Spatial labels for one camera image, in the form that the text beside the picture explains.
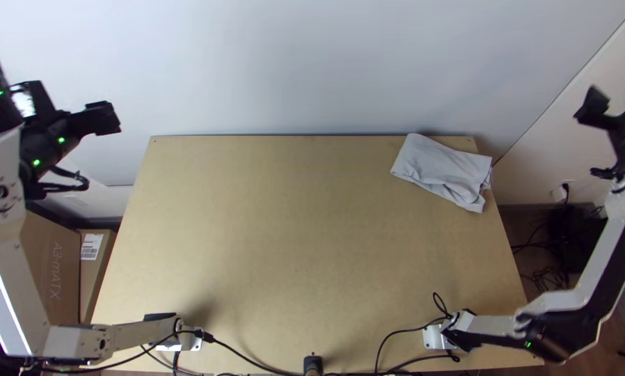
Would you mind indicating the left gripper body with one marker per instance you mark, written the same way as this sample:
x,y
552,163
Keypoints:
x,y
98,119

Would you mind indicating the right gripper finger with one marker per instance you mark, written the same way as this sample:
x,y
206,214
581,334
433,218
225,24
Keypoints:
x,y
593,107

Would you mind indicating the grey t-shirt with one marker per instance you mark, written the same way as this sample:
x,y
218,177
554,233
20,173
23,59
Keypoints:
x,y
438,169

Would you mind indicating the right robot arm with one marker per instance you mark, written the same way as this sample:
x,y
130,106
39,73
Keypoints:
x,y
605,261

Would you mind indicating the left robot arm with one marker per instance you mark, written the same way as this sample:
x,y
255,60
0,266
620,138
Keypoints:
x,y
4,261

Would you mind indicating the cardboard box with white label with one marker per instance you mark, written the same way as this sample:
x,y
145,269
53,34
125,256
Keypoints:
x,y
96,271

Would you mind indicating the large brown cardboard box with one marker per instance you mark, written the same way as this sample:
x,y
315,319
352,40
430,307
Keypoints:
x,y
51,266

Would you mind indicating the white wall socket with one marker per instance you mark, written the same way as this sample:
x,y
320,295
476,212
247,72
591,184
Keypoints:
x,y
562,192

